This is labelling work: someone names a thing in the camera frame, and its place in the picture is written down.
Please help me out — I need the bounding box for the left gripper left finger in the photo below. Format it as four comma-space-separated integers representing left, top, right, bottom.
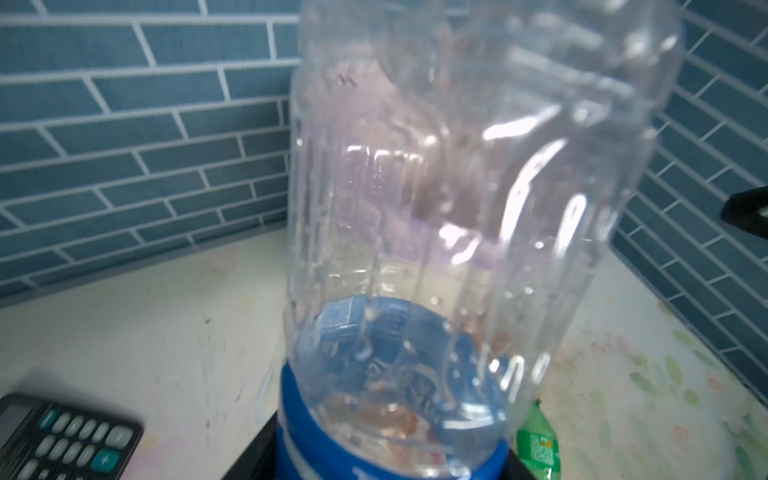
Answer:
222, 413, 278, 480

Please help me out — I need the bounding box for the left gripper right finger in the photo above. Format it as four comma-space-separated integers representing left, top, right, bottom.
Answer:
506, 449, 536, 480

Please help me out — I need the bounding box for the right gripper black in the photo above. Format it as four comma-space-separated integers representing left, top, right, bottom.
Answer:
720, 186, 768, 239

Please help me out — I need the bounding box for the green plastic bottle yellow cap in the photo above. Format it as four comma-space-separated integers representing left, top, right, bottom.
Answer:
515, 399, 562, 480

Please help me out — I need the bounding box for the clear bottle blue label white cap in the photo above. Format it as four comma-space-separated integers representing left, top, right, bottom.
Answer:
278, 1, 682, 479

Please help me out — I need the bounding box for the black desk calculator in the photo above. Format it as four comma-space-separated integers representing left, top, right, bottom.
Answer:
1, 393, 144, 480

